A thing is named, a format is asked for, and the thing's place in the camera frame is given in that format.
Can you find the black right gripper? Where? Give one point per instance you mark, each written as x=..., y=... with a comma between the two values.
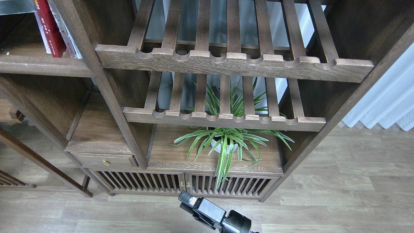
x=212, y=216

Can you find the red book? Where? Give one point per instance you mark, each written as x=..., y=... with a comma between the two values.
x=50, y=28

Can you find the white lavender book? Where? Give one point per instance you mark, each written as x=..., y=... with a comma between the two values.
x=42, y=33

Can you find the black and yellow book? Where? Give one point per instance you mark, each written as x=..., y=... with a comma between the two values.
x=8, y=7

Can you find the green spider plant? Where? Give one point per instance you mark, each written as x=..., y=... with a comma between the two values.
x=228, y=141

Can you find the dark wooden bookshelf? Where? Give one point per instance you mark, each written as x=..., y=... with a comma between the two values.
x=141, y=83

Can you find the white upright book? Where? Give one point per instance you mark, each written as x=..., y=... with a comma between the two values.
x=66, y=35

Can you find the white curtain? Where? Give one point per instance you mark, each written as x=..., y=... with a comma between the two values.
x=391, y=100

